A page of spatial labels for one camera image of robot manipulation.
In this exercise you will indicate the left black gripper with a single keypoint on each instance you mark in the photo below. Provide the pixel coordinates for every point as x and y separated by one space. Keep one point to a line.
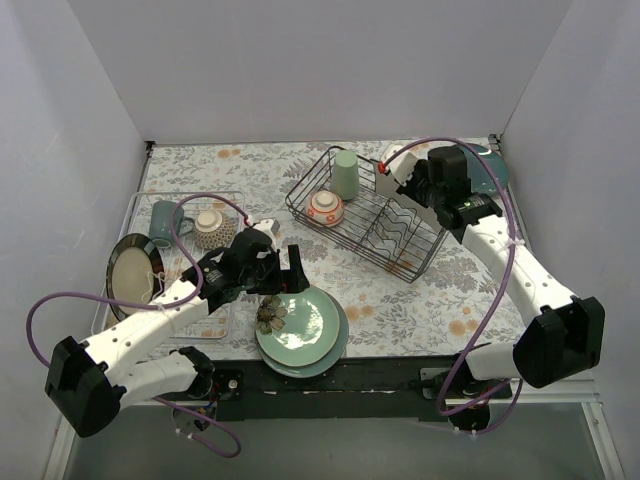
279 272

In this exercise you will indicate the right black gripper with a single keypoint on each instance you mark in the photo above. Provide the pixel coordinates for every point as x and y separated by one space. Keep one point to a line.
420 182

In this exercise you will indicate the green round plate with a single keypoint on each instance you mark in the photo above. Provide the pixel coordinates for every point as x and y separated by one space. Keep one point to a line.
297 329

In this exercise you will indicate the white square plate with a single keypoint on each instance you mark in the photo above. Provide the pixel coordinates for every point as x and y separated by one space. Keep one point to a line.
386 186

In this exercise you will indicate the orange patterned bowl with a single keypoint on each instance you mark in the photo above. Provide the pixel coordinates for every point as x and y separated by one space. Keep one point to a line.
326 208

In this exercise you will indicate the dark teal round plate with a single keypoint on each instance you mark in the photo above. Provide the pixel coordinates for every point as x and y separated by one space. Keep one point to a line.
321 366

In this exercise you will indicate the black wire dish rack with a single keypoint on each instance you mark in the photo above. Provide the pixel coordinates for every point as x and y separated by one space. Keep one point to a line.
375 228

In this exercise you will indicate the green cup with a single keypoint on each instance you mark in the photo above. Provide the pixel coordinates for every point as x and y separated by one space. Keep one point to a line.
344 180

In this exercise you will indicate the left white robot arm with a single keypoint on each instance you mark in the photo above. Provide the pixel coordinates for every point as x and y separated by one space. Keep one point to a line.
91 381

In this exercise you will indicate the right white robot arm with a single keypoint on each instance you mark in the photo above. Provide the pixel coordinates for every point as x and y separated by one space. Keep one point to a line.
563 332

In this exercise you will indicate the brown patterned bowl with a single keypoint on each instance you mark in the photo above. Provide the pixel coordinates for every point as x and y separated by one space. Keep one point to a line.
213 229

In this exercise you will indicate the floral table mat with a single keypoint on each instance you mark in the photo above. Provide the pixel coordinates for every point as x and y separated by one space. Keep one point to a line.
437 314

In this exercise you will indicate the grey blue mug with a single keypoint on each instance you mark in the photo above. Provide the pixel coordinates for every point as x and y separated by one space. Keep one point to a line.
166 214

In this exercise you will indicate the black rimmed round plate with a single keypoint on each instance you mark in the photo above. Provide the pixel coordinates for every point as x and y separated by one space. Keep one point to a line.
135 271

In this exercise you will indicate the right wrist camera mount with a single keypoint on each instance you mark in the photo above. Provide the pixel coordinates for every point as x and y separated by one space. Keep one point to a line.
401 168

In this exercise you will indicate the white wire dish rack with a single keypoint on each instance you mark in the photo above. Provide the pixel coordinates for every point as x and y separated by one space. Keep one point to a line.
182 312

